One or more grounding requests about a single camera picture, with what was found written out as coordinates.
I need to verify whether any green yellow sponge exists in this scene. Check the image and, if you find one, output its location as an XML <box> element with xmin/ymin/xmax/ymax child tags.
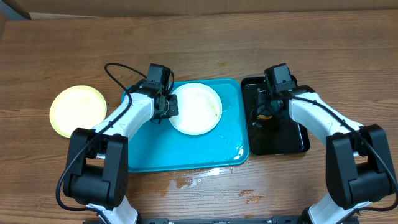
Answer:
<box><xmin>257</xmin><ymin>114</ymin><xmax>272</xmax><ymax>120</ymax></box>

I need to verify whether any white plate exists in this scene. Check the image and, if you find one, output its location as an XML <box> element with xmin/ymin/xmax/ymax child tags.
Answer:
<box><xmin>169</xmin><ymin>83</ymin><xmax>223</xmax><ymax>136</ymax></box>

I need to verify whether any green rimmed plate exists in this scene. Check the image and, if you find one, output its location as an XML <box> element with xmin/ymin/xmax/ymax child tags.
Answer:
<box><xmin>49</xmin><ymin>85</ymin><xmax>107</xmax><ymax>138</ymax></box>

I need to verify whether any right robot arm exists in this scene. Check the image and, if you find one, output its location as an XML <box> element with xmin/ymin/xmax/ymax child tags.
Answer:
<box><xmin>254</xmin><ymin>85</ymin><xmax>397</xmax><ymax>223</ymax></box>

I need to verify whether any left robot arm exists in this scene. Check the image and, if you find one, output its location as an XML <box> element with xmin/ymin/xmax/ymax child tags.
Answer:
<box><xmin>56</xmin><ymin>93</ymin><xmax>178</xmax><ymax>223</ymax></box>

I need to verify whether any black rectangular tray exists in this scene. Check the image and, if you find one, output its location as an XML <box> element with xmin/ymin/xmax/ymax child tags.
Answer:
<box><xmin>241</xmin><ymin>77</ymin><xmax>310</xmax><ymax>156</ymax></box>

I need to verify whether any teal plastic tray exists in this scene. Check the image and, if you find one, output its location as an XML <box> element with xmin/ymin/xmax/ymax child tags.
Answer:
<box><xmin>128</xmin><ymin>78</ymin><xmax>250</xmax><ymax>173</ymax></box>

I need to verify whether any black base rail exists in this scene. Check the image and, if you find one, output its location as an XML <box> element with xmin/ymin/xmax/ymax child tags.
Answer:
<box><xmin>137</xmin><ymin>215</ymin><xmax>306</xmax><ymax>224</ymax></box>

